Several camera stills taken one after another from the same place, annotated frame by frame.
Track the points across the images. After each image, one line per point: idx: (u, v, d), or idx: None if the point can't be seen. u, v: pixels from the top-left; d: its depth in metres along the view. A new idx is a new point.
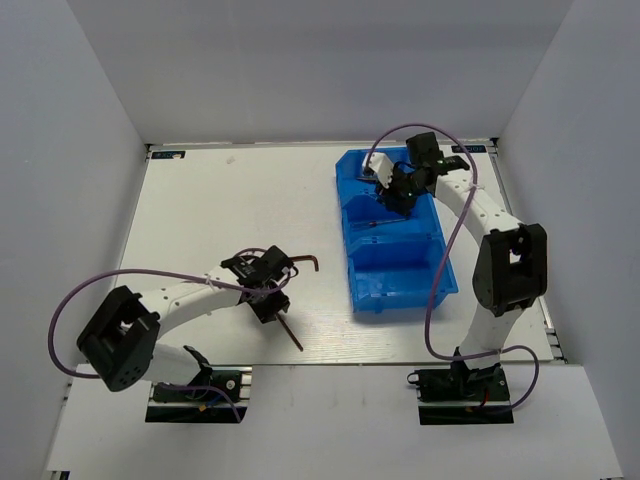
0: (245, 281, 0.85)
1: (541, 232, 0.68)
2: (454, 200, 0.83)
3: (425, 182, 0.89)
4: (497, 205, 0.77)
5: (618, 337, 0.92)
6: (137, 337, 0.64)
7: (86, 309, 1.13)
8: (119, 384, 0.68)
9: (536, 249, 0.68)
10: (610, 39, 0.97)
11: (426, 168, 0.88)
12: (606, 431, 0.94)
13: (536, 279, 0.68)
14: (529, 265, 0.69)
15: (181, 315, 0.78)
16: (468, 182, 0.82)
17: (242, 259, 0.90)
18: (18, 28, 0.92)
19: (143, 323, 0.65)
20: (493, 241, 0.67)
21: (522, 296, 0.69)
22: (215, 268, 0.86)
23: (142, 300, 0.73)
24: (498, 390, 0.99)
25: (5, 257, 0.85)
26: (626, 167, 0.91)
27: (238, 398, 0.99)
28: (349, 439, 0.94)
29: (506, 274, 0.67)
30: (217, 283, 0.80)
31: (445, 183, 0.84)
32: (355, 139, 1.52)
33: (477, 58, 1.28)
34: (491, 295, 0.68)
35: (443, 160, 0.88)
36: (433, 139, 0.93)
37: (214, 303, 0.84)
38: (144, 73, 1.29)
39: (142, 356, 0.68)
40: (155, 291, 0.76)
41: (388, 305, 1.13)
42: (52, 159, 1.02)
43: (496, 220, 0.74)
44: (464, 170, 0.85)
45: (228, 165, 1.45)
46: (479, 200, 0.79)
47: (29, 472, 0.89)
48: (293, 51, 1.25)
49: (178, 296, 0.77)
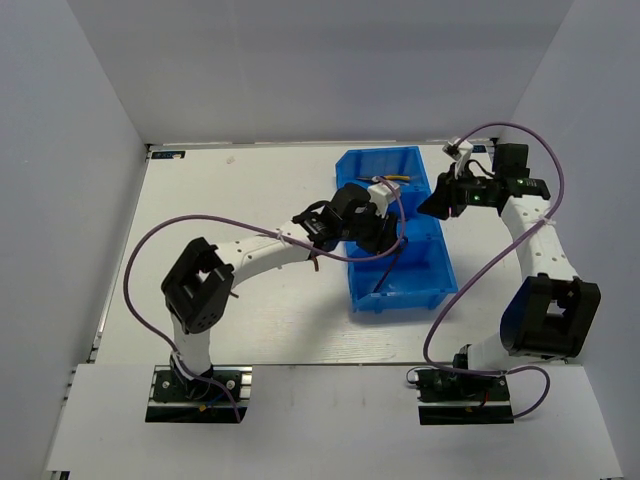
0: (315, 240, 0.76)
1: (595, 295, 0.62)
2: (516, 226, 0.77)
3: (494, 197, 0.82)
4: (561, 248, 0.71)
5: (618, 336, 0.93)
6: (218, 283, 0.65)
7: (86, 309, 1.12)
8: (197, 330, 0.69)
9: (581, 310, 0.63)
10: (609, 39, 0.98)
11: (506, 184, 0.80)
12: (607, 432, 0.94)
13: (569, 342, 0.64)
14: (568, 324, 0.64)
15: (250, 271, 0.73)
16: (539, 213, 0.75)
17: (313, 211, 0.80)
18: (18, 27, 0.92)
19: (223, 271, 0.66)
20: (537, 285, 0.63)
21: (545, 351, 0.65)
22: (286, 223, 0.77)
23: (218, 252, 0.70)
24: (498, 391, 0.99)
25: (5, 256, 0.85)
26: (625, 167, 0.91)
27: (239, 399, 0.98)
28: (349, 439, 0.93)
29: (538, 325, 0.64)
30: (288, 240, 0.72)
31: (515, 206, 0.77)
32: (354, 140, 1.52)
33: (477, 59, 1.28)
34: (514, 337, 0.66)
35: (524, 181, 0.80)
36: (525, 152, 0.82)
37: (286, 258, 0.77)
38: (144, 73, 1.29)
39: (220, 304, 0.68)
40: (229, 244, 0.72)
41: (388, 306, 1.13)
42: (53, 158, 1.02)
43: (550, 265, 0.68)
44: (541, 201, 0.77)
45: (228, 165, 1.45)
46: (543, 235, 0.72)
47: (28, 472, 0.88)
48: (293, 52, 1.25)
49: (251, 249, 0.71)
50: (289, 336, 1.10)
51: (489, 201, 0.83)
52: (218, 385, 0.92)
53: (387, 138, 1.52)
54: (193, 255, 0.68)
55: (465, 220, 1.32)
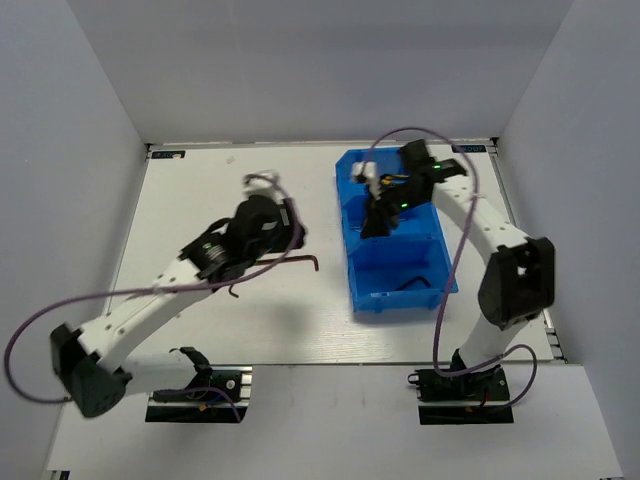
0: (208, 276, 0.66)
1: (549, 245, 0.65)
2: (454, 211, 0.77)
3: (420, 191, 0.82)
4: (502, 217, 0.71)
5: (618, 337, 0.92)
6: (87, 379, 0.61)
7: (86, 309, 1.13)
8: (94, 406, 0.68)
9: (545, 263, 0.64)
10: (609, 39, 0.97)
11: (422, 173, 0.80)
12: (606, 432, 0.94)
13: (545, 295, 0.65)
14: (537, 279, 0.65)
15: (138, 337, 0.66)
16: (468, 191, 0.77)
17: (207, 237, 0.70)
18: (17, 27, 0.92)
19: (90, 362, 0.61)
20: (502, 258, 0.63)
21: (529, 312, 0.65)
22: (171, 264, 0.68)
23: (85, 335, 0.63)
24: (498, 390, 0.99)
25: (5, 257, 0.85)
26: (625, 167, 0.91)
27: (239, 399, 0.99)
28: (348, 439, 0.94)
29: (515, 291, 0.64)
30: (165, 295, 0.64)
31: (444, 191, 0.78)
32: (354, 139, 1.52)
33: (477, 58, 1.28)
34: (500, 313, 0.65)
35: (439, 165, 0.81)
36: (424, 144, 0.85)
37: (182, 303, 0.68)
38: (143, 72, 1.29)
39: (102, 386, 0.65)
40: (98, 321, 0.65)
41: (388, 305, 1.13)
42: (52, 158, 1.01)
43: (502, 235, 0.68)
44: (465, 177, 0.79)
45: (228, 165, 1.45)
46: (482, 210, 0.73)
47: (29, 472, 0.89)
48: (292, 52, 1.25)
49: (122, 320, 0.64)
50: (288, 337, 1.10)
51: (416, 198, 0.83)
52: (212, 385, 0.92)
53: (387, 138, 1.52)
54: (55, 349, 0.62)
55: None
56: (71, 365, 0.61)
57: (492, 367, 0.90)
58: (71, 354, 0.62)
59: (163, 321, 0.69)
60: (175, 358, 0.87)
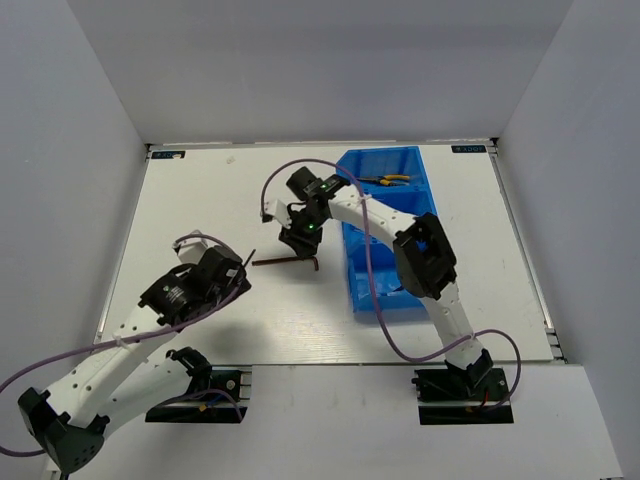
0: (169, 320, 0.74)
1: (431, 218, 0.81)
2: (353, 217, 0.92)
3: (319, 210, 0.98)
4: (390, 209, 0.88)
5: (618, 337, 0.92)
6: (57, 440, 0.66)
7: (86, 309, 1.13)
8: (79, 461, 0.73)
9: (435, 232, 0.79)
10: (609, 39, 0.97)
11: (315, 196, 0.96)
12: (607, 432, 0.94)
13: (447, 256, 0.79)
14: (436, 246, 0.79)
15: (106, 391, 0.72)
16: (356, 196, 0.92)
17: (167, 280, 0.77)
18: (18, 27, 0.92)
19: (59, 424, 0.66)
20: (400, 240, 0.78)
21: (442, 274, 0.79)
22: (133, 312, 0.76)
23: (53, 398, 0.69)
24: (499, 391, 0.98)
25: (5, 256, 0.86)
26: (624, 167, 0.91)
27: (239, 398, 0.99)
28: (348, 439, 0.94)
29: (425, 263, 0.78)
30: (125, 344, 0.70)
31: (338, 205, 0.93)
32: (354, 140, 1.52)
33: (477, 57, 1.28)
34: (420, 285, 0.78)
35: (325, 185, 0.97)
36: (307, 171, 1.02)
37: (150, 347, 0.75)
38: (143, 72, 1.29)
39: (79, 442, 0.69)
40: (65, 381, 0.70)
41: (387, 306, 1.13)
42: (52, 159, 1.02)
43: (394, 222, 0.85)
44: (350, 187, 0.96)
45: (228, 165, 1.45)
46: (373, 209, 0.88)
47: (29, 471, 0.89)
48: (292, 52, 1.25)
49: (88, 377, 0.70)
50: (288, 337, 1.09)
51: (318, 216, 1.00)
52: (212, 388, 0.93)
53: (387, 138, 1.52)
54: (25, 414, 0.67)
55: (466, 221, 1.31)
56: (42, 429, 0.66)
57: (480, 353, 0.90)
58: (40, 417, 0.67)
59: (132, 369, 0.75)
60: (166, 371, 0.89)
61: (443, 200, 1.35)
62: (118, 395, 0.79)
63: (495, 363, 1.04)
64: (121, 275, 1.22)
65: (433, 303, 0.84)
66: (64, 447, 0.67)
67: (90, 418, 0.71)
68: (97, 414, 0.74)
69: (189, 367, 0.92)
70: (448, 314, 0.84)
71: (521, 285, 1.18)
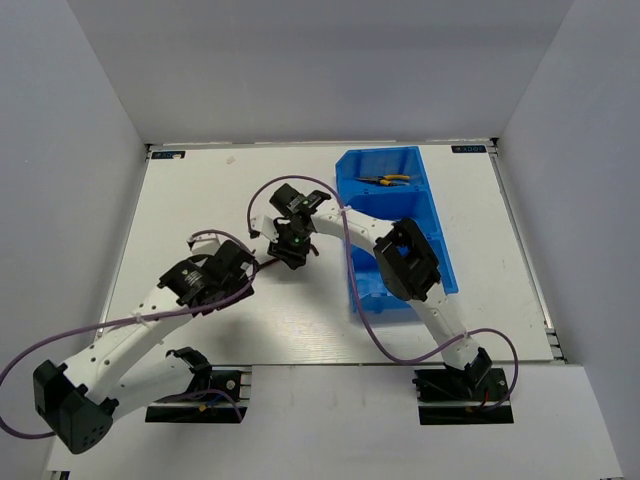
0: (189, 301, 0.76)
1: (409, 222, 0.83)
2: (334, 229, 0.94)
3: (302, 226, 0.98)
4: (369, 217, 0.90)
5: (618, 337, 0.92)
6: (76, 409, 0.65)
7: (86, 309, 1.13)
8: (86, 444, 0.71)
9: (413, 235, 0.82)
10: (609, 40, 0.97)
11: (298, 211, 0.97)
12: (607, 432, 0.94)
13: (428, 258, 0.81)
14: (417, 249, 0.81)
15: (123, 367, 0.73)
16: (336, 208, 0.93)
17: (184, 267, 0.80)
18: (18, 28, 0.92)
19: (78, 394, 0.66)
20: (380, 247, 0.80)
21: (426, 276, 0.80)
22: (152, 292, 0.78)
23: (70, 371, 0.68)
24: (500, 391, 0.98)
25: (6, 256, 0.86)
26: (624, 167, 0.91)
27: (239, 399, 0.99)
28: (348, 439, 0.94)
29: (405, 266, 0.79)
30: (147, 320, 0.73)
31: (320, 218, 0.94)
32: (354, 140, 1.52)
33: (477, 58, 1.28)
34: (405, 289, 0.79)
35: (306, 200, 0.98)
36: (288, 187, 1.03)
37: (165, 330, 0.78)
38: (143, 73, 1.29)
39: (93, 419, 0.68)
40: (82, 356, 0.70)
41: (388, 306, 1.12)
42: (52, 159, 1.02)
43: (374, 230, 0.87)
44: (331, 202, 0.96)
45: (228, 165, 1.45)
46: (353, 219, 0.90)
47: (29, 471, 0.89)
48: (292, 52, 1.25)
49: (107, 352, 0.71)
50: (288, 337, 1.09)
51: (302, 232, 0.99)
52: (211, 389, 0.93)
53: (387, 138, 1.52)
54: (40, 386, 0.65)
55: (465, 221, 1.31)
56: (59, 401, 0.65)
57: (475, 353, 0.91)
58: (57, 387, 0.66)
59: (146, 349, 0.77)
60: (169, 365, 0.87)
61: (443, 200, 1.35)
62: (126, 381, 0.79)
63: (495, 363, 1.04)
64: (121, 275, 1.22)
65: (421, 304, 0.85)
66: (79, 420, 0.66)
67: (103, 396, 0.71)
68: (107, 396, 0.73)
69: (189, 366, 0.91)
70: (436, 314, 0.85)
71: (521, 285, 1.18)
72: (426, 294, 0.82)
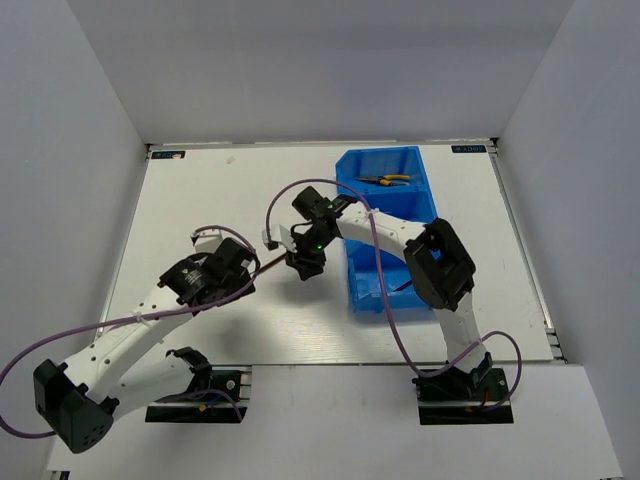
0: (189, 299, 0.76)
1: (443, 225, 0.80)
2: (361, 233, 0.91)
3: (328, 230, 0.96)
4: (398, 220, 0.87)
5: (619, 337, 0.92)
6: (76, 408, 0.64)
7: (86, 309, 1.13)
8: (86, 442, 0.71)
9: (448, 239, 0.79)
10: (608, 40, 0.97)
11: (323, 216, 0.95)
12: (607, 432, 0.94)
13: (464, 263, 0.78)
14: (452, 254, 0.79)
15: (122, 367, 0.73)
16: (363, 213, 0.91)
17: (186, 265, 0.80)
18: (18, 27, 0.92)
19: (78, 393, 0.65)
20: (413, 250, 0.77)
21: (460, 283, 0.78)
22: (152, 292, 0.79)
23: (69, 371, 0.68)
24: (499, 391, 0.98)
25: (5, 256, 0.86)
26: (624, 167, 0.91)
27: (239, 398, 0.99)
28: (348, 439, 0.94)
29: (440, 272, 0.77)
30: (148, 318, 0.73)
31: (346, 222, 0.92)
32: (354, 140, 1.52)
33: (477, 58, 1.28)
34: (438, 296, 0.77)
35: (331, 204, 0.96)
36: (312, 192, 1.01)
37: (167, 328, 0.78)
38: (143, 73, 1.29)
39: (93, 418, 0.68)
40: (82, 355, 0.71)
41: (388, 305, 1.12)
42: (52, 159, 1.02)
43: (404, 232, 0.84)
44: (356, 204, 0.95)
45: (228, 165, 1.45)
46: (382, 222, 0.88)
47: (28, 471, 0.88)
48: (292, 51, 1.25)
49: (107, 352, 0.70)
50: (288, 337, 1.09)
51: (327, 236, 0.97)
52: (210, 389, 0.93)
53: (387, 138, 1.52)
54: (40, 385, 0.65)
55: (466, 221, 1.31)
56: (58, 400, 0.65)
57: (484, 357, 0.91)
58: (57, 387, 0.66)
59: (147, 349, 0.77)
60: (169, 365, 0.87)
61: (444, 200, 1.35)
62: (126, 381, 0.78)
63: (495, 363, 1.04)
64: (121, 275, 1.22)
65: (448, 312, 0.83)
66: (79, 420, 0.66)
67: (102, 395, 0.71)
68: (107, 395, 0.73)
69: (189, 365, 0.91)
70: (462, 323, 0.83)
71: (521, 285, 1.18)
72: (456, 302, 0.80)
